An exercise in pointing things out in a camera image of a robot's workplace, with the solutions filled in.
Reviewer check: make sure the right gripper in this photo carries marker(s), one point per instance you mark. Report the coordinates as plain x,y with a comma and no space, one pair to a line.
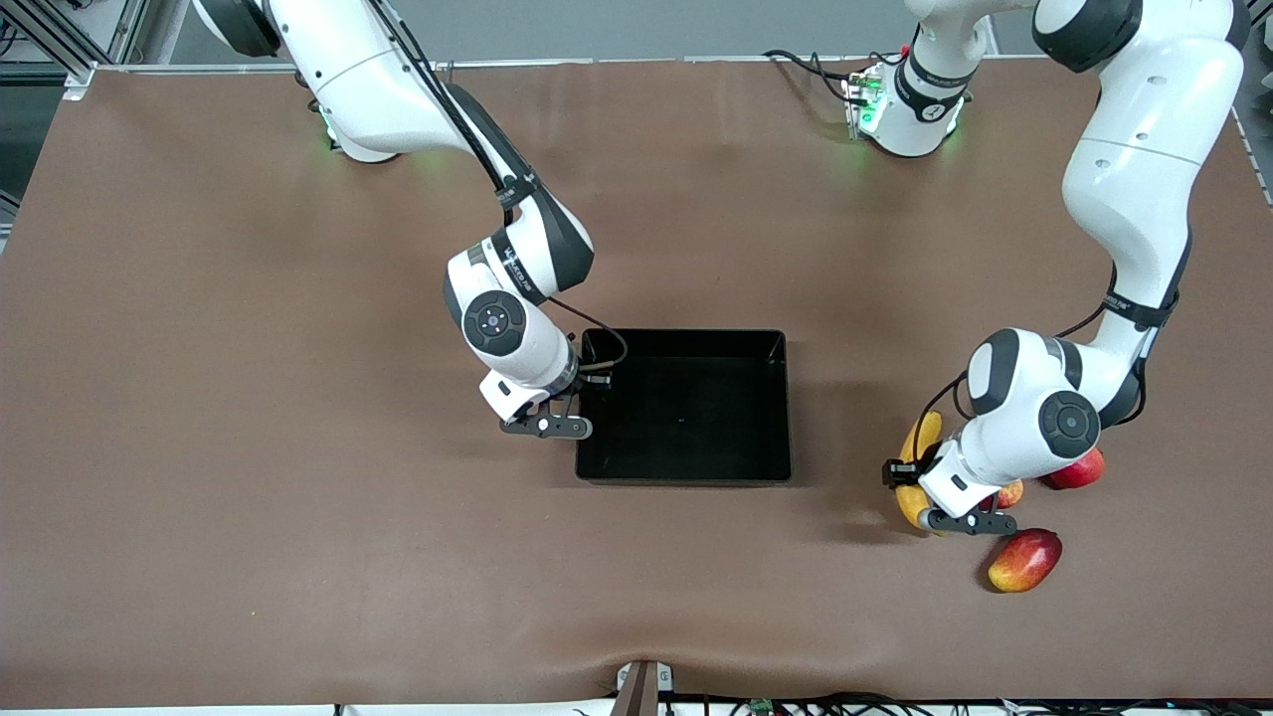
580,390

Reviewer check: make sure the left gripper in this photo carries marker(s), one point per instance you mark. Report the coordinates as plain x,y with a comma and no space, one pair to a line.
907,471

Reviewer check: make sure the yellow banana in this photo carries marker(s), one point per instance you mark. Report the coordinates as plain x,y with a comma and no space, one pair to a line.
925,433

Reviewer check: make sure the black plastic tray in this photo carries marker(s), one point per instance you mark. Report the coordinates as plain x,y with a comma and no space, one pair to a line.
696,418

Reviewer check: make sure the small red yellow apple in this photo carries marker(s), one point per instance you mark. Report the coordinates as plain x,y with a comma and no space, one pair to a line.
1012,494

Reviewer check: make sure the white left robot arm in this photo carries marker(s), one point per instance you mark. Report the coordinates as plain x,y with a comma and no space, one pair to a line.
1144,149

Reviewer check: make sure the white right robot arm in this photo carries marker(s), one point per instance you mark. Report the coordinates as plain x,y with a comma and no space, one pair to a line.
348,70

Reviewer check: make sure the red yellow mango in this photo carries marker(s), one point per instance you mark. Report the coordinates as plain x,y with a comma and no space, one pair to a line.
1024,562

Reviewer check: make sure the large red apple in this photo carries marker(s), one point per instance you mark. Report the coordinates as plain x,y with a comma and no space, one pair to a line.
1084,472

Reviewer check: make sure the smooth table cover mat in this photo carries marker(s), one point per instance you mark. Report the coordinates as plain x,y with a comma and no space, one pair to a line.
298,547

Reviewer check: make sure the brown post with grey bracket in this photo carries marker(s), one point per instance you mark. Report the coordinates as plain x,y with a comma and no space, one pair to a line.
641,691

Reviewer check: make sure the silver table edge rail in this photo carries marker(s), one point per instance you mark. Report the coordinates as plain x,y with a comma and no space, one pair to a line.
646,61

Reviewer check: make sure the aluminium frame with black struts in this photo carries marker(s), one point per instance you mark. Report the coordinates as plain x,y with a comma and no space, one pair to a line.
124,30

